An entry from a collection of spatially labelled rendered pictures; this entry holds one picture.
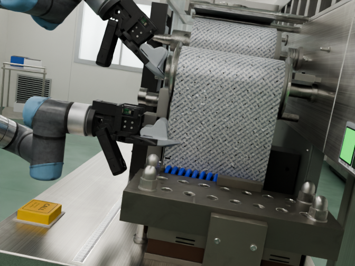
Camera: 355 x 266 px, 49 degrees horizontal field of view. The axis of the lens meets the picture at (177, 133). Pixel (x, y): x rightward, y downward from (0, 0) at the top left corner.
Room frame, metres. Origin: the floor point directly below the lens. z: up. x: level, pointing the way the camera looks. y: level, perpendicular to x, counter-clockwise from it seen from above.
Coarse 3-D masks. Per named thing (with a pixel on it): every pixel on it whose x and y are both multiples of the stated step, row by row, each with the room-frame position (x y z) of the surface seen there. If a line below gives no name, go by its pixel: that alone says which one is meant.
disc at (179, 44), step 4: (180, 44) 0.91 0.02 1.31; (176, 48) 0.88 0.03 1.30; (176, 52) 0.87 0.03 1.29; (176, 56) 0.87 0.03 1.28; (172, 68) 0.86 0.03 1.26; (172, 72) 0.86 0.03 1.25; (172, 76) 0.86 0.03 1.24; (172, 80) 0.86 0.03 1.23; (172, 84) 0.87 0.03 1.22; (172, 88) 0.88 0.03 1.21; (172, 92) 0.89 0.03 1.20; (172, 96) 0.91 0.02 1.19
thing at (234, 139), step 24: (192, 96) 0.86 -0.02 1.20; (192, 120) 0.86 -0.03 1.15; (216, 120) 0.86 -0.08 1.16; (240, 120) 0.85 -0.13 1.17; (264, 120) 0.85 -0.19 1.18; (192, 144) 0.86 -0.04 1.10; (216, 144) 0.86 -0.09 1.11; (240, 144) 0.85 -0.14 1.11; (264, 144) 0.85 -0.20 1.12; (192, 168) 0.86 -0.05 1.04; (216, 168) 0.86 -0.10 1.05; (240, 168) 0.85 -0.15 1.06; (264, 168) 0.85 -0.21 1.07
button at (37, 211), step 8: (32, 200) 0.81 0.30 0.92; (40, 200) 0.82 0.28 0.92; (24, 208) 0.76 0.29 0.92; (32, 208) 0.77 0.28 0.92; (40, 208) 0.78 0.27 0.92; (48, 208) 0.78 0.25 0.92; (56, 208) 0.79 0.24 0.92; (24, 216) 0.75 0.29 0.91; (32, 216) 0.75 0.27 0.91; (40, 216) 0.75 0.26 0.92; (48, 216) 0.75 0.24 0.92; (56, 216) 0.79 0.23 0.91; (48, 224) 0.75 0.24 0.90
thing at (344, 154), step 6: (348, 132) 0.62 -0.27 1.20; (354, 132) 0.59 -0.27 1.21; (348, 138) 0.61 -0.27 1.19; (354, 138) 0.59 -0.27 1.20; (348, 144) 0.61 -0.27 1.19; (354, 144) 0.58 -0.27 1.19; (342, 150) 0.63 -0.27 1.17; (348, 150) 0.60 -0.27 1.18; (342, 156) 0.62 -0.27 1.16; (348, 156) 0.59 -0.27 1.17; (348, 162) 0.59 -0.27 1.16
